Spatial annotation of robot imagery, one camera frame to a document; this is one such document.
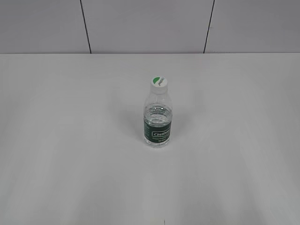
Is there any clear cestbon water bottle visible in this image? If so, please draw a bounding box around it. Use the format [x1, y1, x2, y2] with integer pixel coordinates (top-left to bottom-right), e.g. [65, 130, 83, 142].
[143, 92, 173, 148]

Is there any white green bottle cap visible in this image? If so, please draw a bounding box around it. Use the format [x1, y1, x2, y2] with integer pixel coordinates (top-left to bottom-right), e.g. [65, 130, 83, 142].
[150, 76, 168, 95]

